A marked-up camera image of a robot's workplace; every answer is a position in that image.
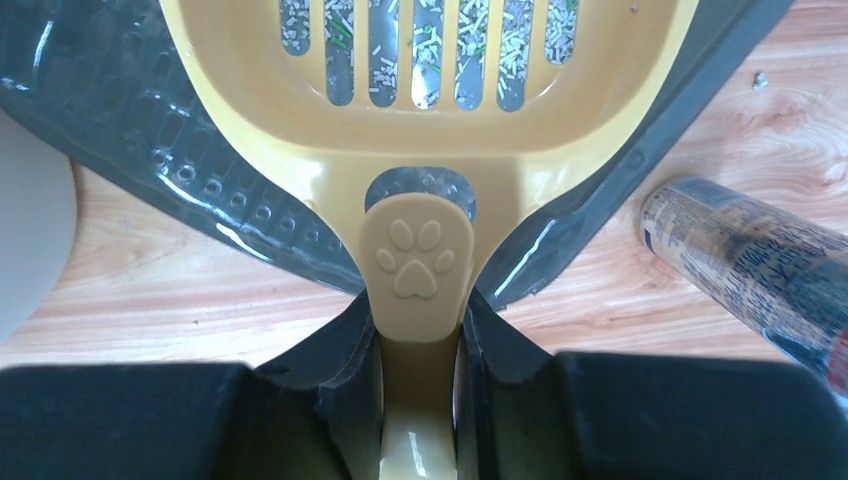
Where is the yellow litter scoop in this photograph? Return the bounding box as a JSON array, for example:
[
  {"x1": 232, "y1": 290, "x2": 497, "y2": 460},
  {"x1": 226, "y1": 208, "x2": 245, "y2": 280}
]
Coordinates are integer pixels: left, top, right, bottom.
[{"x1": 160, "y1": 1, "x2": 697, "y2": 479}]

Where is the drink can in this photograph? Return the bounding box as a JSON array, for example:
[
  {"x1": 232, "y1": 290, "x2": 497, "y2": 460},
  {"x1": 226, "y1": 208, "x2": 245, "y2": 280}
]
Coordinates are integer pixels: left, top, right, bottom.
[{"x1": 639, "y1": 176, "x2": 847, "y2": 397}]

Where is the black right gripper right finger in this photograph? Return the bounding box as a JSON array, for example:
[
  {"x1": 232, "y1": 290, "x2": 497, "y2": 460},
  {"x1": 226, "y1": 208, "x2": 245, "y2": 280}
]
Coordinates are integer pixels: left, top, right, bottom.
[{"x1": 457, "y1": 293, "x2": 847, "y2": 479}]

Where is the white bin with bag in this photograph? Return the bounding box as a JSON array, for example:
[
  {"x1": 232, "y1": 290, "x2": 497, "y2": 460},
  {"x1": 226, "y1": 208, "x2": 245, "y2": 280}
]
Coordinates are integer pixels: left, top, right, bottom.
[{"x1": 1, "y1": 111, "x2": 77, "y2": 340}]

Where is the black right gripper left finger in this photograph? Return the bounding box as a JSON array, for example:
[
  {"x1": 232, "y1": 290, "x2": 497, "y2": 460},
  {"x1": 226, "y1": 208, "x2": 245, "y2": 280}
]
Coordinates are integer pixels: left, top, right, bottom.
[{"x1": 1, "y1": 295, "x2": 382, "y2": 479}]

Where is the grey litter box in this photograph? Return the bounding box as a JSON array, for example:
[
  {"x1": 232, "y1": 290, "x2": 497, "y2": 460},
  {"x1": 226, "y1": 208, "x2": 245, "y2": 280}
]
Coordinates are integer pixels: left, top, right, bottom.
[{"x1": 1, "y1": 1, "x2": 790, "y2": 310}]

